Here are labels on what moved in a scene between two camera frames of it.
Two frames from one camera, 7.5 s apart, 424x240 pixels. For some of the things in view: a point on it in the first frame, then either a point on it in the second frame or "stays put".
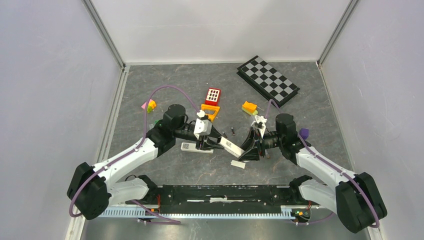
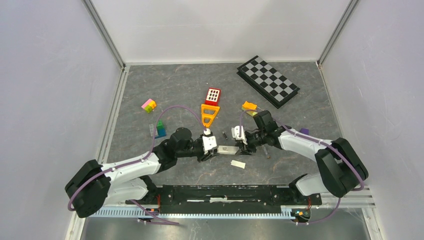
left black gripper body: x=183 y=132 -> x=200 y=155
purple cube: x=304 y=132 stays put
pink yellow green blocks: x=151 y=105 stays put
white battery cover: x=238 y=163 stays put
